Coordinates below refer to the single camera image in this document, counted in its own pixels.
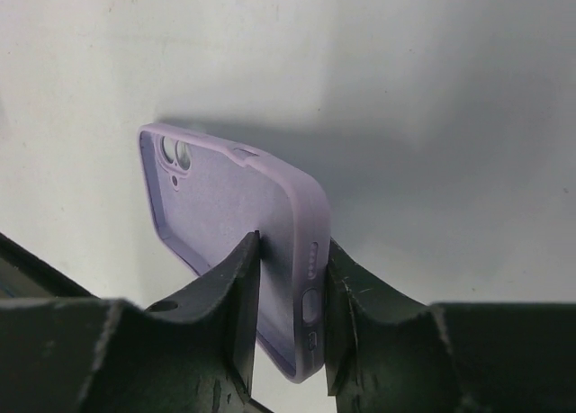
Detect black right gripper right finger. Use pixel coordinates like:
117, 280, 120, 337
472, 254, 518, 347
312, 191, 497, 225
325, 244, 575, 412

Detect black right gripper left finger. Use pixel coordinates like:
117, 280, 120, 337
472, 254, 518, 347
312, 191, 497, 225
1, 232, 262, 412

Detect lilac phone case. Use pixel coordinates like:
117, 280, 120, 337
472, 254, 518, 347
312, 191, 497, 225
138, 123, 330, 383

